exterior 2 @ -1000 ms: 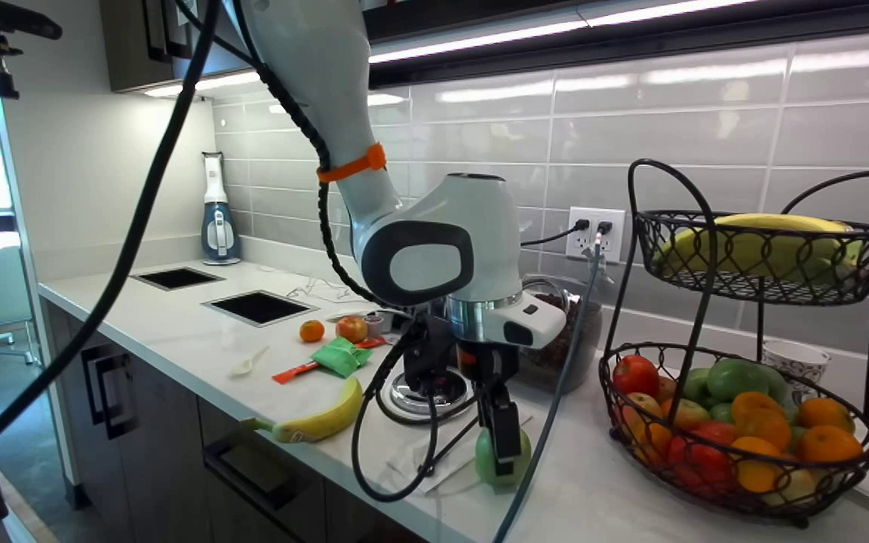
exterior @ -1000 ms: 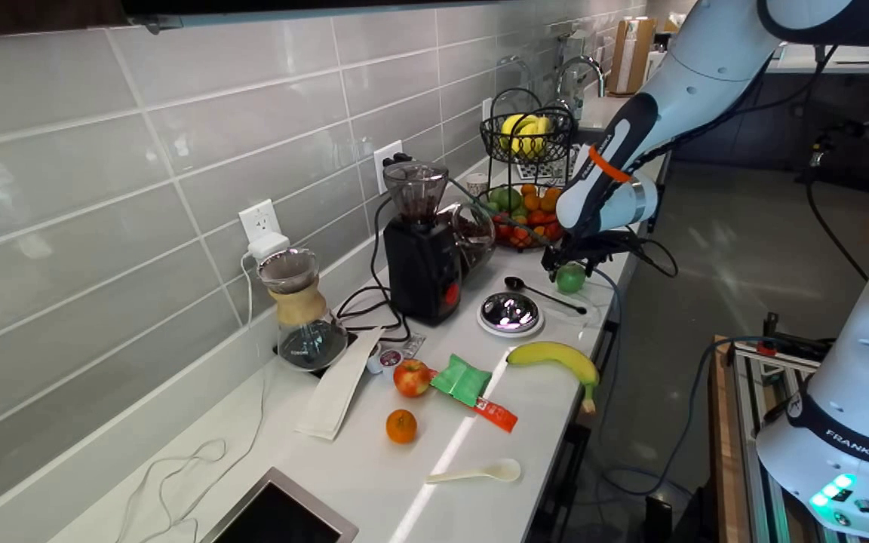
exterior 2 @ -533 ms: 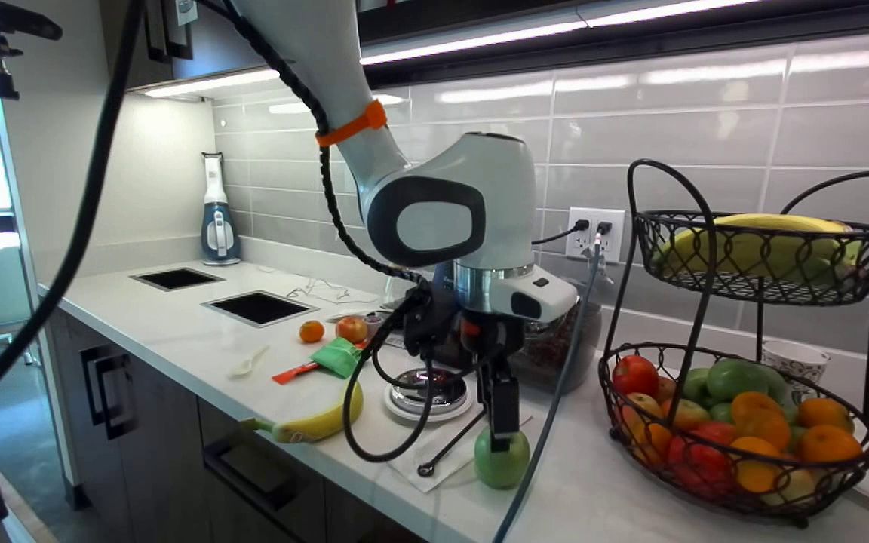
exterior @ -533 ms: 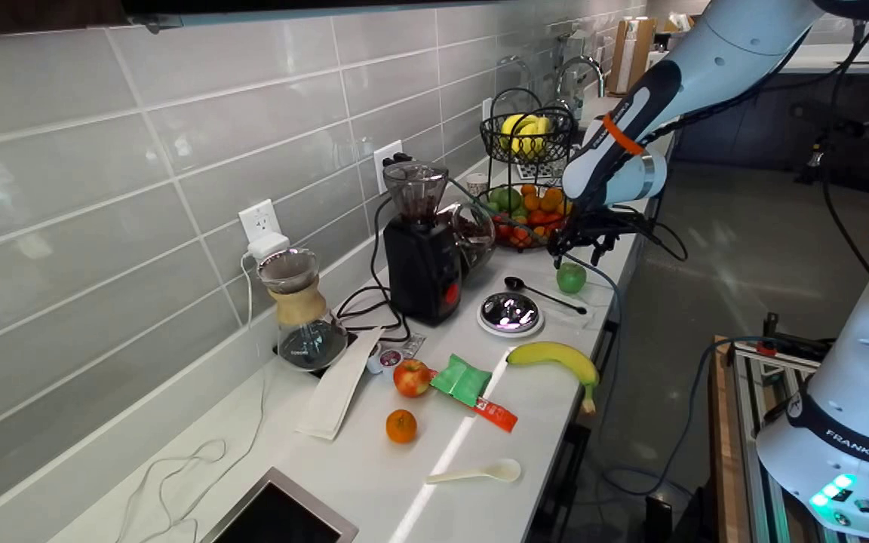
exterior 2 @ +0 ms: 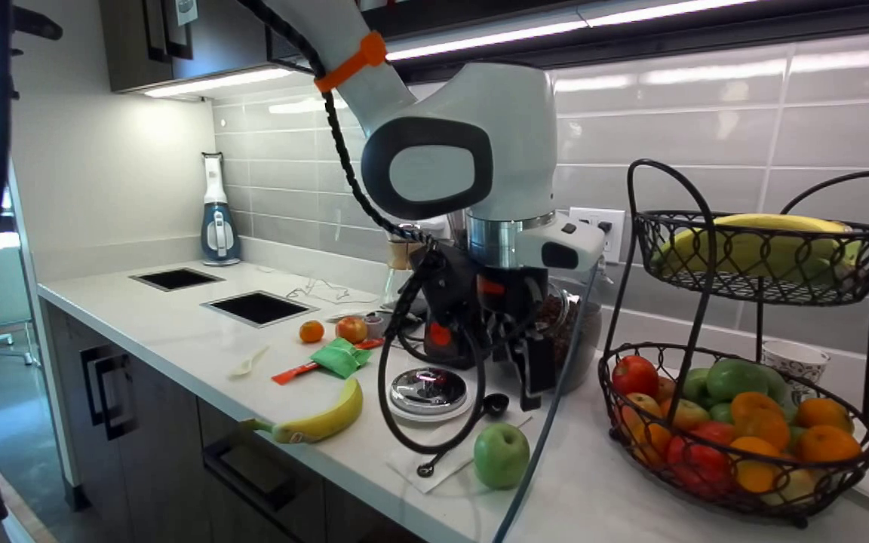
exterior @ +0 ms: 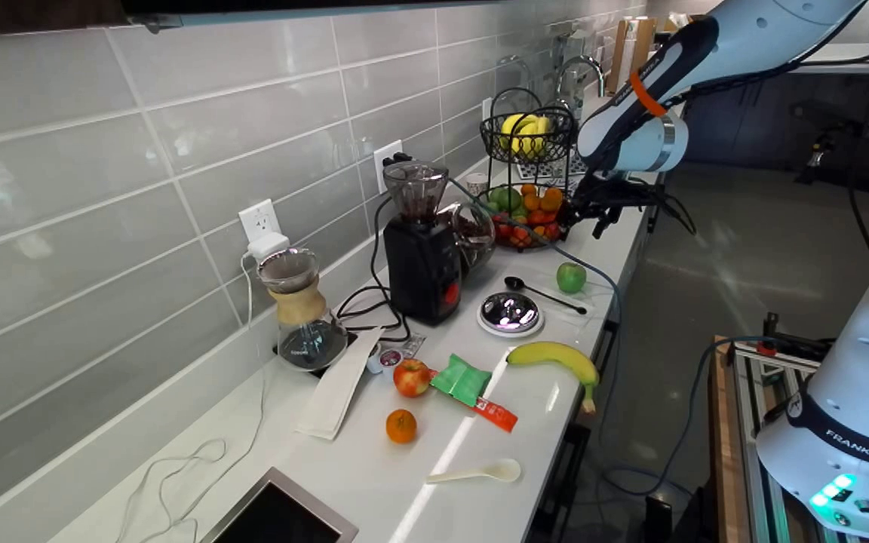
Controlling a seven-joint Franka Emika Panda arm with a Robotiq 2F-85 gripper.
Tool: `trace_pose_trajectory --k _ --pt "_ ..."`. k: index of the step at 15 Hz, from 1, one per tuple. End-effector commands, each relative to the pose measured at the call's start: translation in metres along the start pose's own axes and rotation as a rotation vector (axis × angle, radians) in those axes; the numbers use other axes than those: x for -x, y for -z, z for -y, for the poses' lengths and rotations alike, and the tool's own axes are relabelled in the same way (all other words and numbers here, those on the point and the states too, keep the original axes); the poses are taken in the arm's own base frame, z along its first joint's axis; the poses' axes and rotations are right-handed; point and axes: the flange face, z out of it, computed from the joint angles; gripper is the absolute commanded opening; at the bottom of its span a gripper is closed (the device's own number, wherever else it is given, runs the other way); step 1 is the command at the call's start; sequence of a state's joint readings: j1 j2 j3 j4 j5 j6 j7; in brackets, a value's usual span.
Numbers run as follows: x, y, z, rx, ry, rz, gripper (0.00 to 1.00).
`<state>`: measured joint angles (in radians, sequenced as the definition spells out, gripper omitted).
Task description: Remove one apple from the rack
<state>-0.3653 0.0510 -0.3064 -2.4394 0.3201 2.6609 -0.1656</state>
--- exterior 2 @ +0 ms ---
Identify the clear plastic wrap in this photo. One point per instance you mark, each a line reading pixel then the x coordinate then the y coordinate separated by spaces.
pixel 330 290

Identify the white paper napkin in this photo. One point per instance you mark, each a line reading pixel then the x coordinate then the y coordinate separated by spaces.
pixel 437 479

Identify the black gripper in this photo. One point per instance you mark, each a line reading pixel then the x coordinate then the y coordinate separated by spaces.
pixel 511 305

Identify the black foil packet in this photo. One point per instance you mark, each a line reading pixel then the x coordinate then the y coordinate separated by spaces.
pixel 387 326

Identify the small green apple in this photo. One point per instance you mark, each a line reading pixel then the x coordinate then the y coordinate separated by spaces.
pixel 697 385

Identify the plain green apple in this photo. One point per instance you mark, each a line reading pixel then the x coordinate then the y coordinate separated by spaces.
pixel 502 457

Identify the red-orange round fruit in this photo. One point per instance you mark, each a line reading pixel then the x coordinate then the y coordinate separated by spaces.
pixel 351 329

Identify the orange fruit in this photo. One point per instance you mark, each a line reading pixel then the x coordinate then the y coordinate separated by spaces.
pixel 656 446
pixel 755 468
pixel 755 405
pixel 770 431
pixel 830 446
pixel 825 411

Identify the black coffee grinder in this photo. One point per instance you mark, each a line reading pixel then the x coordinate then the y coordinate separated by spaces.
pixel 445 336

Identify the dark red apple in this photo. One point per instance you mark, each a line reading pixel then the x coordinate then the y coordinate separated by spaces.
pixel 635 376

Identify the orange strip wrapper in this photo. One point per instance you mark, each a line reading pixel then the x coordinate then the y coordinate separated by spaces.
pixel 293 371

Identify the small orange tangerine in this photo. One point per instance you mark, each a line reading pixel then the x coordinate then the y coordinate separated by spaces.
pixel 311 333

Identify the yellow-red apple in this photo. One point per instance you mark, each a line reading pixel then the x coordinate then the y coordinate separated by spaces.
pixel 642 410
pixel 693 416

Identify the ripe yellow banana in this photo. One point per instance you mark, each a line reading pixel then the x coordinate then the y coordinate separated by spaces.
pixel 787 221

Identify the spice jars with lids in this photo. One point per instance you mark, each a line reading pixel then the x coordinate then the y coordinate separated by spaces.
pixel 401 255

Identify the patterned white bowl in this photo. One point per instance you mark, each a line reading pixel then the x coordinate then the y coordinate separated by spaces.
pixel 794 359

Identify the white plastic utensil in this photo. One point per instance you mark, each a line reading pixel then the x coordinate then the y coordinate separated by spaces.
pixel 249 364

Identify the pale yellow apple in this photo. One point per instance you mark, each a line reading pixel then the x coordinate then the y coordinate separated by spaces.
pixel 797 486

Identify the dark narrow upper cabinet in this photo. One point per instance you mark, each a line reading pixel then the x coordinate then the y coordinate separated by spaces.
pixel 142 41

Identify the large green apple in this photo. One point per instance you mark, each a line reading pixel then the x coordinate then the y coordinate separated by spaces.
pixel 745 379

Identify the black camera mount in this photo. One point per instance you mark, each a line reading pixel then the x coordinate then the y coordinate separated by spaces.
pixel 37 21

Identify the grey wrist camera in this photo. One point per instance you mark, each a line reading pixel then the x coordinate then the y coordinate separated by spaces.
pixel 573 244

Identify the yellow banana green stem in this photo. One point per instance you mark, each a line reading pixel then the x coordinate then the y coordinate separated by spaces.
pixel 327 422

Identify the greenish yellow banana bunch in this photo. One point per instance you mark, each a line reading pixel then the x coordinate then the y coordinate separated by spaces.
pixel 755 258

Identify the dark lower cabinet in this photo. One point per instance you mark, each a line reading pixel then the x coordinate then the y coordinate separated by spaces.
pixel 164 443

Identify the glass coffee jar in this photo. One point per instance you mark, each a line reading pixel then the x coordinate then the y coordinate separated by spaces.
pixel 576 341

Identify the green packet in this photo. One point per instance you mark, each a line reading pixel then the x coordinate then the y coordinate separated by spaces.
pixel 340 356

